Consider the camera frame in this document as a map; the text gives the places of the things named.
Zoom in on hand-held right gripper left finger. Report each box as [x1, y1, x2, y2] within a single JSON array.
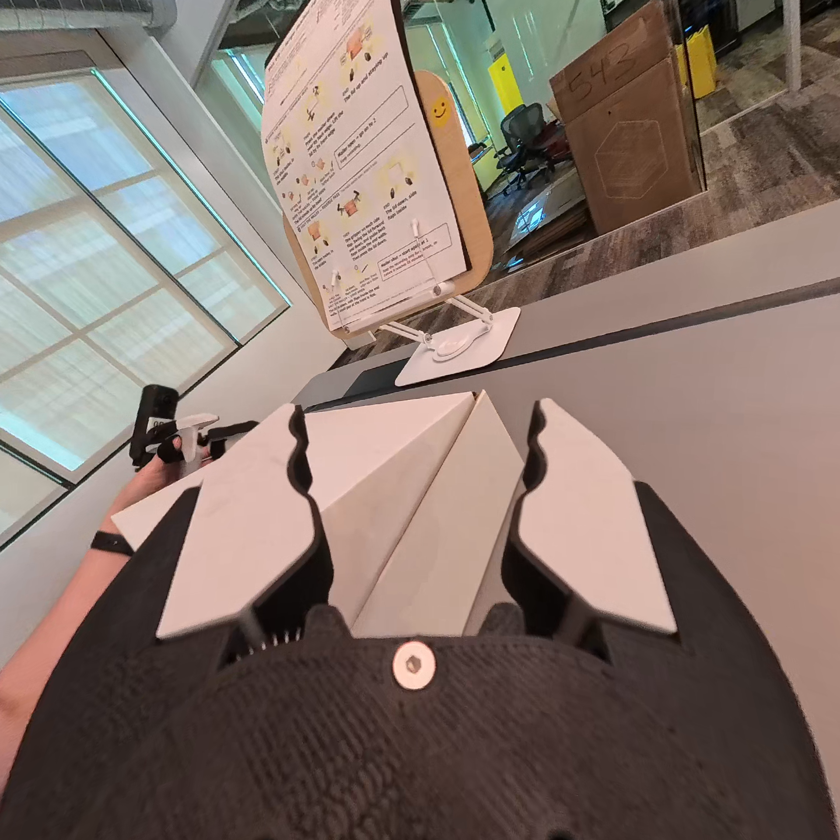
[[156, 402, 336, 647]]

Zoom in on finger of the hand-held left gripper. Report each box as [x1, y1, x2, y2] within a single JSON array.
[[175, 413, 221, 462]]

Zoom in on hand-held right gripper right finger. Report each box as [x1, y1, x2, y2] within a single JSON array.
[[502, 398, 678, 647]]

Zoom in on white cardboard mailer box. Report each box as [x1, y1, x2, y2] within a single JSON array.
[[112, 390, 527, 639]]

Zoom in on person's left forearm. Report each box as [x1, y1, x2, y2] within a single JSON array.
[[0, 508, 140, 783]]

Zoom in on tall brown cardboard box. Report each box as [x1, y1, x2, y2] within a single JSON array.
[[548, 0, 707, 237]]

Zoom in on person's left hand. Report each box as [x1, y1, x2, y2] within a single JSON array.
[[107, 437, 212, 519]]

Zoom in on window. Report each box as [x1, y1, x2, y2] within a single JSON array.
[[0, 39, 294, 547]]

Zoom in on flattened cardboard pile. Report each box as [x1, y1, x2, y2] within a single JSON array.
[[489, 185, 596, 271]]

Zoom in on office chair with red seat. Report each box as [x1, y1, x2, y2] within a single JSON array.
[[525, 121, 567, 173]]

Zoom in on grey mesh office chair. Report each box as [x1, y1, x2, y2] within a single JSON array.
[[495, 103, 547, 193]]

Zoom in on yellow panel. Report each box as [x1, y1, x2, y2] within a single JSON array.
[[488, 55, 520, 101]]

